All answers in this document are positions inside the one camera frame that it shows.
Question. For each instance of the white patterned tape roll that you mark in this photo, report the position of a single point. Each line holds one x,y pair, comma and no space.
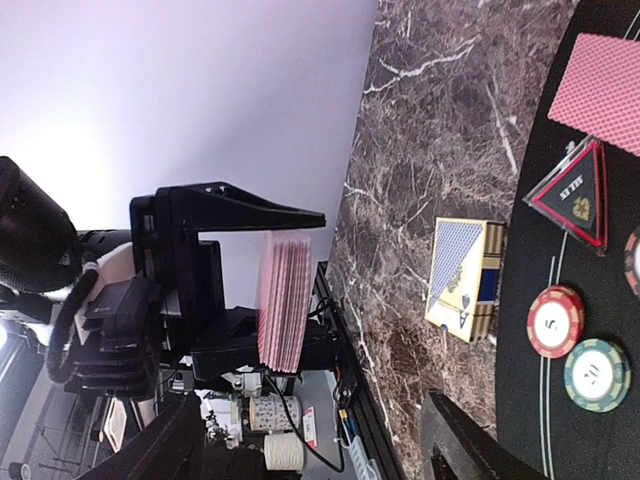
269,414

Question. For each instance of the red triangular all-in marker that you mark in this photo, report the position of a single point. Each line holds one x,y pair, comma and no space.
573,195

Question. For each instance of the red-backed card seat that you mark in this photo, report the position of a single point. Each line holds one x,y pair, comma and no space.
599,91

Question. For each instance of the round black poker mat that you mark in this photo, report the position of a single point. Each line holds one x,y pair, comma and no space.
536,420

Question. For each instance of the white twine spool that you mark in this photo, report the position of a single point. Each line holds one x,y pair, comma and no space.
283,452

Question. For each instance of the yellow blue card box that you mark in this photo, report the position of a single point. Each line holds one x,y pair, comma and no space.
465,271

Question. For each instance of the black chip seat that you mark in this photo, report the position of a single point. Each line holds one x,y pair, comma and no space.
632,261

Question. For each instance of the red poker chip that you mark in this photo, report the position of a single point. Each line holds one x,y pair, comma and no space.
556,321

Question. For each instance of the black front rail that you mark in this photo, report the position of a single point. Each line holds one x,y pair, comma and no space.
360,403

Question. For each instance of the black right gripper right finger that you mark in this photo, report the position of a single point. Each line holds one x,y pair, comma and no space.
454,446

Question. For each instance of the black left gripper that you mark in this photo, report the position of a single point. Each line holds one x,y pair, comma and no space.
120,334

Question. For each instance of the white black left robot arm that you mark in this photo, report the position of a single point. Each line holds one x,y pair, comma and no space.
43,257

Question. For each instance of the red-backed playing card deck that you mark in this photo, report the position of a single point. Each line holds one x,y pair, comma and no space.
284,295

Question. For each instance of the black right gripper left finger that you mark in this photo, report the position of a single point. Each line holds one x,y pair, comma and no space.
171,447

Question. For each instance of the green chip seat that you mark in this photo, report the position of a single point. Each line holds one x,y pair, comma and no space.
597,375

